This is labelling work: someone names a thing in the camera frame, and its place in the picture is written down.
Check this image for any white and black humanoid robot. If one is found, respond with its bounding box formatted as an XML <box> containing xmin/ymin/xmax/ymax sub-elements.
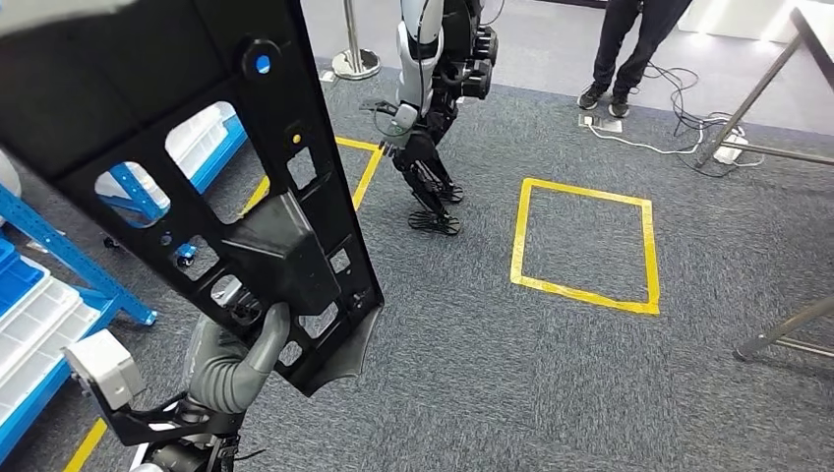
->
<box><xmin>360</xmin><ymin>0</ymin><xmax>502</xmax><ymax>237</ymax></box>

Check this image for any yellow floor tape square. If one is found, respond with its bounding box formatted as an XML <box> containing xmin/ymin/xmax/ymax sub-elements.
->
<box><xmin>239</xmin><ymin>135</ymin><xmax>387</xmax><ymax>219</ymax></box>
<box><xmin>63</xmin><ymin>416</ymin><xmax>109</xmax><ymax>472</ymax></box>
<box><xmin>509</xmin><ymin>177</ymin><xmax>661</xmax><ymax>317</ymax></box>

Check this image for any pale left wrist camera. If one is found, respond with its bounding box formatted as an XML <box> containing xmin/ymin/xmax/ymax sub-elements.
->
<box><xmin>63</xmin><ymin>328</ymin><xmax>148</xmax><ymax>412</ymax></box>

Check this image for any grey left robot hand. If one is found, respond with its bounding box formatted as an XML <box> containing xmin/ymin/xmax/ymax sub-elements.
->
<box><xmin>217</xmin><ymin>283</ymin><xmax>292</xmax><ymax>392</ymax></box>

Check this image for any white plastic crate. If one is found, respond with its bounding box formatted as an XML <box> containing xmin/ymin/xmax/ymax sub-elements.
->
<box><xmin>0</xmin><ymin>338</ymin><xmax>86</xmax><ymax>425</ymax></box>
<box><xmin>165</xmin><ymin>102</ymin><xmax>237</xmax><ymax>172</ymax></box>
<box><xmin>0</xmin><ymin>273</ymin><xmax>100</xmax><ymax>380</ymax></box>

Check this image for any silver stanchion post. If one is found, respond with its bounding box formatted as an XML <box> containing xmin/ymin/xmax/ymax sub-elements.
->
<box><xmin>330</xmin><ymin>0</ymin><xmax>384</xmax><ymax>82</ymax></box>

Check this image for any white power adapter block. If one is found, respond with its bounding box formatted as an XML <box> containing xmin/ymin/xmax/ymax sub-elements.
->
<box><xmin>711</xmin><ymin>132</ymin><xmax>750</xmax><ymax>165</ymax></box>

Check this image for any steel leg table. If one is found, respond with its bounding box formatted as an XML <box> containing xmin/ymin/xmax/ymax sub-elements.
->
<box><xmin>693</xmin><ymin>6</ymin><xmax>834</xmax><ymax>172</ymax></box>

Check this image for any black floor cable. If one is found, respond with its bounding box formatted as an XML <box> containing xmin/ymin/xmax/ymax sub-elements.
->
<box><xmin>641</xmin><ymin>61</ymin><xmax>767</xmax><ymax>180</ymax></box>

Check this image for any person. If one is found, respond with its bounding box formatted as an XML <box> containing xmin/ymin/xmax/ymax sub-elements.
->
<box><xmin>576</xmin><ymin>0</ymin><xmax>693</xmax><ymax>120</ymax></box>

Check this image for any black plastic car panel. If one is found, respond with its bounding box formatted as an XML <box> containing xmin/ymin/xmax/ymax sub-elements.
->
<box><xmin>0</xmin><ymin>0</ymin><xmax>386</xmax><ymax>398</ymax></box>

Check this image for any white floor power strip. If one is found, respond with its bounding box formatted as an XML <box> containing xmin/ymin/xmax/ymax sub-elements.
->
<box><xmin>577</xmin><ymin>113</ymin><xmax>625</xmax><ymax>135</ymax></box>

